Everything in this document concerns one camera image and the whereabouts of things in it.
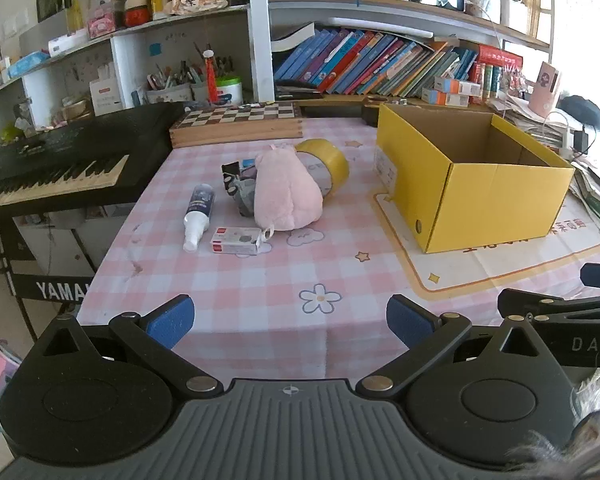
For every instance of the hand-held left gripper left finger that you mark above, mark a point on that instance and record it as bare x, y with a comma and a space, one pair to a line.
172, 319

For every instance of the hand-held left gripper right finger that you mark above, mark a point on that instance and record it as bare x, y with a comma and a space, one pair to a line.
405, 319

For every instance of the small red white box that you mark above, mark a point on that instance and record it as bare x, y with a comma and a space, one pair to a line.
235, 241

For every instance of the white spray bottle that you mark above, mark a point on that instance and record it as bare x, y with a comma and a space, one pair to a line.
200, 206

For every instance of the yellow cardboard box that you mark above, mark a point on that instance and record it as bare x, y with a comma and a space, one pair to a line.
485, 210

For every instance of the grey toy truck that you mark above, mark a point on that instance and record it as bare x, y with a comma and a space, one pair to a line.
245, 199

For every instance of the pink plush toy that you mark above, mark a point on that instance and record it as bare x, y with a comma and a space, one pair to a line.
285, 190

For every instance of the yellow tape roll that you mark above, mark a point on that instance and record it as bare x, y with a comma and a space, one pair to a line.
332, 161

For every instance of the person's right forearm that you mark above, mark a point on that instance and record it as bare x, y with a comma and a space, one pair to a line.
595, 440

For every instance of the pink checked cloth desktop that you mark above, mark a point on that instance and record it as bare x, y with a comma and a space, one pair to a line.
260, 290

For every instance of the white orange-bordered desk mat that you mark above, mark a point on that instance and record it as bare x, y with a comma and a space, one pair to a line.
480, 272

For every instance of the pile of papers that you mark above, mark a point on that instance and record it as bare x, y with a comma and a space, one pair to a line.
595, 190

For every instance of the black keyboard stand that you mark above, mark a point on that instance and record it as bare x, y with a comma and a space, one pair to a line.
55, 290

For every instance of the white cabinet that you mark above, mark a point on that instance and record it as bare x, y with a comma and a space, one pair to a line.
65, 245

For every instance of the white power strip with plugs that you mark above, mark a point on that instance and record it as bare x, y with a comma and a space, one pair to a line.
577, 141

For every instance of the black binder clip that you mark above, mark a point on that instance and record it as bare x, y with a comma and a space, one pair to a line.
230, 169

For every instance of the dark blue cap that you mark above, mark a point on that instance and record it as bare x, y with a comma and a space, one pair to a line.
585, 112

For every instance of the blue plastic bag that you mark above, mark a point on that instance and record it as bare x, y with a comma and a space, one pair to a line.
247, 162

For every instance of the black electronic keyboard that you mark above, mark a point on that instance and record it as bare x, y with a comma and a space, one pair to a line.
80, 135

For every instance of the wooden chessboard box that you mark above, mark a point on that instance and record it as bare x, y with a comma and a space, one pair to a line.
235, 122

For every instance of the dark brown case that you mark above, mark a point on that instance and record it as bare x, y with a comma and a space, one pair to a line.
371, 112

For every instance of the orange blue medicine box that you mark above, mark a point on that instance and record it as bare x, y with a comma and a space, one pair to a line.
457, 85
445, 98

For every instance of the pen holder with pens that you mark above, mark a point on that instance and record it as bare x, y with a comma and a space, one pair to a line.
172, 91

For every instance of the brass bowl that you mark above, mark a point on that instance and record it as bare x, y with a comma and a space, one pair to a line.
77, 110

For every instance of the row of red books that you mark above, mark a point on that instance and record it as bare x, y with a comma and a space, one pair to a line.
495, 72

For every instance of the white jar with green lid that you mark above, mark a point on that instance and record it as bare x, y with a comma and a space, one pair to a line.
229, 91

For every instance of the white box with red label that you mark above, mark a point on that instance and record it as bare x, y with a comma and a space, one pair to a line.
105, 92

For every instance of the red tassel ornament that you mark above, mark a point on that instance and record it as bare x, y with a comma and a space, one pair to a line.
210, 77

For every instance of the row of colourful books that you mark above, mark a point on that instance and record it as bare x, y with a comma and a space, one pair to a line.
370, 62

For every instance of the white shelf unit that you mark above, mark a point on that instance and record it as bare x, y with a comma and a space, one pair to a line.
260, 40

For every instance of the blue tissue pack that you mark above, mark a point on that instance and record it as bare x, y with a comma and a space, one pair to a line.
27, 65

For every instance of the white flat box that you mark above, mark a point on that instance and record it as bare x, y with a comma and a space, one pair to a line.
67, 44

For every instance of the thick white paperback book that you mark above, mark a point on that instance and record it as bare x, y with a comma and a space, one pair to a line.
290, 40

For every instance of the pink tissue box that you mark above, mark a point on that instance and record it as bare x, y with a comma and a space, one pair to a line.
101, 22

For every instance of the red white round doll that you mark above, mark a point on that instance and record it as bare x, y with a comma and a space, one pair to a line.
135, 10

